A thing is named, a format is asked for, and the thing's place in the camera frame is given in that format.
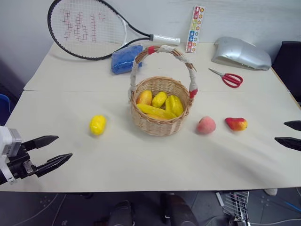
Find red and yellow mango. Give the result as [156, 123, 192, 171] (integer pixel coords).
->
[225, 117, 248, 132]

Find silver plastic shell cover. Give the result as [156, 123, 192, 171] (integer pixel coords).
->
[211, 36, 272, 72]

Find metal wire rack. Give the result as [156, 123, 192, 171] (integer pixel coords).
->
[215, 190, 250, 226]

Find yellow banana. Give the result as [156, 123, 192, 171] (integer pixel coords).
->
[137, 103, 177, 120]

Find narrow cream paper table cover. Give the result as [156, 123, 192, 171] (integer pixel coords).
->
[23, 41, 290, 93]

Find large cream paper table cover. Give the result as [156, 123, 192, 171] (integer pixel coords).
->
[0, 90, 301, 193]

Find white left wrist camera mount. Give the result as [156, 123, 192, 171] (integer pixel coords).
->
[0, 126, 23, 182]

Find orange mango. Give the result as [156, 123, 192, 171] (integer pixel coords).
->
[136, 90, 153, 106]

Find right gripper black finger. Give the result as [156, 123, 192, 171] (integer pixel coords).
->
[274, 137, 301, 152]
[283, 120, 301, 131]

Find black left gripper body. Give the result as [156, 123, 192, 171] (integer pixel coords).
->
[6, 142, 39, 182]

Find blue floor cable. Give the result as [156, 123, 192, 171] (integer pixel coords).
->
[280, 199, 301, 213]

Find colourful sticker sheet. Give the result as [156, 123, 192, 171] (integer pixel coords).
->
[185, 6, 207, 54]

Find black and white tennis racket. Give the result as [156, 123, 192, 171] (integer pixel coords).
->
[47, 0, 182, 61]

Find wicker basket with handle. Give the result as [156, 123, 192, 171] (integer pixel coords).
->
[128, 45, 198, 137]

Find blue cloth bundle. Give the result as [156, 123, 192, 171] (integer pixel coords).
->
[110, 44, 144, 76]

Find blue bin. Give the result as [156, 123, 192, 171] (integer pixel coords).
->
[0, 94, 11, 127]

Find small yellow lemon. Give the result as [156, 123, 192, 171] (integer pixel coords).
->
[151, 91, 168, 108]

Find pink peach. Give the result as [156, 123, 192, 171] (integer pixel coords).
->
[196, 115, 216, 135]

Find yellow ridged fruit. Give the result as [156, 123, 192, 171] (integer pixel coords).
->
[89, 114, 107, 136]

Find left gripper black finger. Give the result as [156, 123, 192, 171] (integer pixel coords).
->
[34, 153, 73, 178]
[21, 135, 60, 152]

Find yellow starfruit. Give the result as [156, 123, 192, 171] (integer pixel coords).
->
[165, 95, 184, 117]

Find white shoe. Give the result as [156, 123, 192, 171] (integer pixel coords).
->
[263, 187, 279, 196]

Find red handled scissors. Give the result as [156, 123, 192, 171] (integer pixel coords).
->
[208, 68, 244, 89]

